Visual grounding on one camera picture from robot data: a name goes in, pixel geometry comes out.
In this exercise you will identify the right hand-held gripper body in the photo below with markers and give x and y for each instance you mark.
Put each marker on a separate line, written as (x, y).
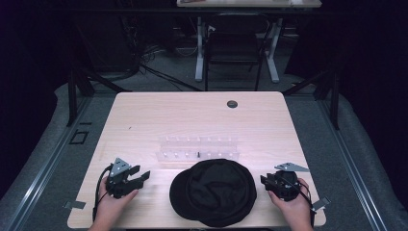
(285, 184)

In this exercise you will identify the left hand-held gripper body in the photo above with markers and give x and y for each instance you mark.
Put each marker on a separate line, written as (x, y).
(119, 184)

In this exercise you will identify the black hat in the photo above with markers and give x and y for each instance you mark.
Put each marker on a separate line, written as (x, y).
(213, 192)

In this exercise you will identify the person's left hand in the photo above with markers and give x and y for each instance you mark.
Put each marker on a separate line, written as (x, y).
(112, 205)

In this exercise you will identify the person's right hand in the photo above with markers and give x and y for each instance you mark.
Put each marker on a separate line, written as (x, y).
(293, 210)

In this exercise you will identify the clear acrylic peg rack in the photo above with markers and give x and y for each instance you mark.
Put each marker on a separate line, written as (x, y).
(198, 147)

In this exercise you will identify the black chair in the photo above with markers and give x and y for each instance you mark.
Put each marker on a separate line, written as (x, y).
(234, 45)

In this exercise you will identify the white-legged desk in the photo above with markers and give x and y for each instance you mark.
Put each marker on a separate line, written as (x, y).
(250, 3)

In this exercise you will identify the metal table edge bracket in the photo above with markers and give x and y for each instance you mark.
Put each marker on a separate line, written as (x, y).
(74, 204)
(321, 203)

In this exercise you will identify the aluminium floor rail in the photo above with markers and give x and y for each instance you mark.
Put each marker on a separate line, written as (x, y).
(352, 163)
(48, 163)

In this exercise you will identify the black metal frame stand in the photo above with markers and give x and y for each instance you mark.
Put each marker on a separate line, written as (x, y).
(335, 99)
(72, 96)

